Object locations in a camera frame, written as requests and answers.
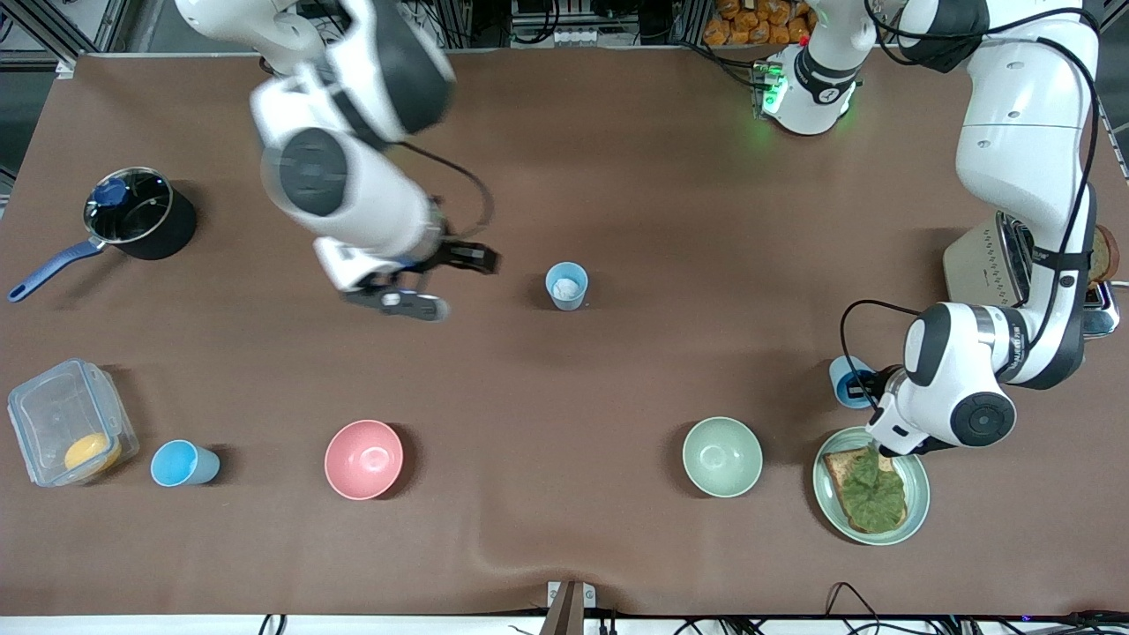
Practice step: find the toast slice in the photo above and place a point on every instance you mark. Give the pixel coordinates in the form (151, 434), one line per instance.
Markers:
(833, 465)

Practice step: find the blue plastic cup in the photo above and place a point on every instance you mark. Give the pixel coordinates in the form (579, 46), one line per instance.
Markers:
(566, 300)
(836, 381)
(181, 463)

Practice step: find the green lettuce leaf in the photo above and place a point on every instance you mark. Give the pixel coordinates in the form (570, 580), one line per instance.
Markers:
(873, 494)

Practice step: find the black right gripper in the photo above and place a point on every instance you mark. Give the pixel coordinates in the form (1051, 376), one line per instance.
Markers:
(457, 254)

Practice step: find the clear plastic food container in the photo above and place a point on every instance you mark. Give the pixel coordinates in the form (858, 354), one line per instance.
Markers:
(53, 414)

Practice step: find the brown bread slice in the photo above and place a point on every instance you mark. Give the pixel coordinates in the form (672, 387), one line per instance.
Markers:
(1107, 256)

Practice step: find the white power strip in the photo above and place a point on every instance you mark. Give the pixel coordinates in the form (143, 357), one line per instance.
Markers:
(556, 37)

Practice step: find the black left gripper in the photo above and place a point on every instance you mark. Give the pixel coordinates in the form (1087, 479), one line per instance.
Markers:
(879, 383)

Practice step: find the pale green plate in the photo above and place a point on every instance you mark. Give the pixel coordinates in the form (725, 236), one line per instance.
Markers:
(917, 494)

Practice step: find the pink bowl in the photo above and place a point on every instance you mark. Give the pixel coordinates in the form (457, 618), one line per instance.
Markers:
(363, 459)

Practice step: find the orange snack bag pile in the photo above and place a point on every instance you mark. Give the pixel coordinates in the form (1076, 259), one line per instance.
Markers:
(758, 22)

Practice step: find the aluminium frame profile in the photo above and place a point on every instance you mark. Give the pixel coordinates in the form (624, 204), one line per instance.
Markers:
(1113, 132)
(116, 25)

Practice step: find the cream chrome toaster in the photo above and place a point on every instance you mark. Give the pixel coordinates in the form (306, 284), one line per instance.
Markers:
(970, 273)

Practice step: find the brown table mat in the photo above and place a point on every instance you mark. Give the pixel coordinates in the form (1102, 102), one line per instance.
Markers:
(617, 176)

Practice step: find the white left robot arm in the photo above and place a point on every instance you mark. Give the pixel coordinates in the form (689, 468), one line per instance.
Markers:
(1014, 132)

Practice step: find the pale green bowl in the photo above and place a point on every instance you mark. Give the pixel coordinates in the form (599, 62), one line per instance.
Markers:
(721, 457)

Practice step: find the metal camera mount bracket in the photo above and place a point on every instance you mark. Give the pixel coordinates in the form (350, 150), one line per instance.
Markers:
(569, 613)

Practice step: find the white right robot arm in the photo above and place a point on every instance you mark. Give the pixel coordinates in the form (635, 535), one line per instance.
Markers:
(353, 190)

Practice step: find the yellow round food piece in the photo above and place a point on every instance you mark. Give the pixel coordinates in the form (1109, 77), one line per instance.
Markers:
(93, 451)

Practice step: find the glass lid blue knob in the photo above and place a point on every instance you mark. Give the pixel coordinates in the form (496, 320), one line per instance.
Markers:
(141, 212)

